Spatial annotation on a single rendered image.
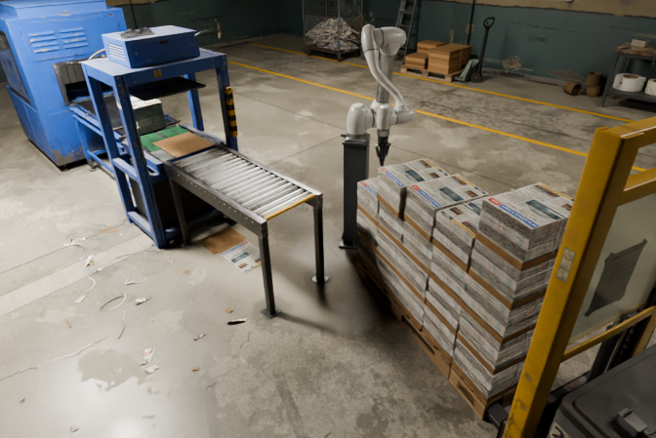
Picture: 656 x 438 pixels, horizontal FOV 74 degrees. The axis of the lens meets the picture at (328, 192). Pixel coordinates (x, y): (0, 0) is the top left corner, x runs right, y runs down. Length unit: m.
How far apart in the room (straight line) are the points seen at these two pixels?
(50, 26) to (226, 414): 4.45
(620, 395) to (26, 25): 5.70
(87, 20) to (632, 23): 7.90
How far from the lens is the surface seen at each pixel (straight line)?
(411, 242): 2.74
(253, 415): 2.81
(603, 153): 1.47
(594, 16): 9.02
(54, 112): 5.93
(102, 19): 5.96
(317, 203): 3.08
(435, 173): 2.83
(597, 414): 2.06
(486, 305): 2.37
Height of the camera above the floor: 2.32
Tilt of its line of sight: 29 degrees down
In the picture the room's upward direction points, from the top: 1 degrees counter-clockwise
